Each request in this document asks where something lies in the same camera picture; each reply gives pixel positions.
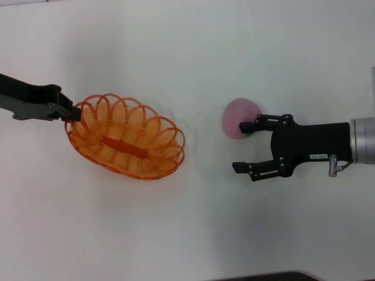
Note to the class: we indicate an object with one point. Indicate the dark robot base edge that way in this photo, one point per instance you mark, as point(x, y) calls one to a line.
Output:
point(263, 278)

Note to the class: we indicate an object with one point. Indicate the pink peach toy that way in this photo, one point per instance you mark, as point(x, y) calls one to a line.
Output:
point(234, 114)

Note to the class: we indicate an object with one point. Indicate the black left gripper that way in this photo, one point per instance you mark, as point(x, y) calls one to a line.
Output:
point(26, 96)

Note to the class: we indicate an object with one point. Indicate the orange woven plastic basket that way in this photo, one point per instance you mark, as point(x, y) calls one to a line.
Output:
point(126, 137)

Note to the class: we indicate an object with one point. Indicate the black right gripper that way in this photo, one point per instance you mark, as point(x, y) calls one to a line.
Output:
point(310, 140)

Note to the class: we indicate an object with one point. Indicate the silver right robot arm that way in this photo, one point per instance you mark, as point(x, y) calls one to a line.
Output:
point(363, 140)

